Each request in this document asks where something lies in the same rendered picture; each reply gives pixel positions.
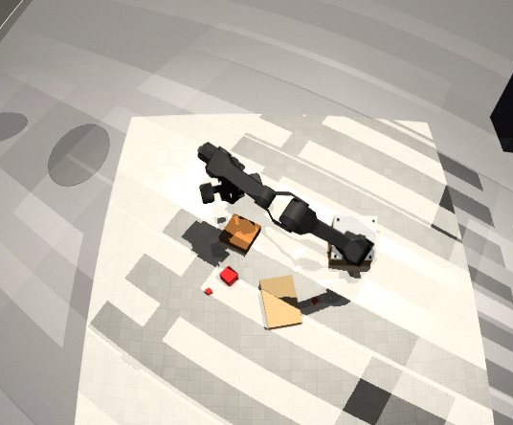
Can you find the red cube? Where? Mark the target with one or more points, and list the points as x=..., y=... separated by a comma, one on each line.
x=229, y=275

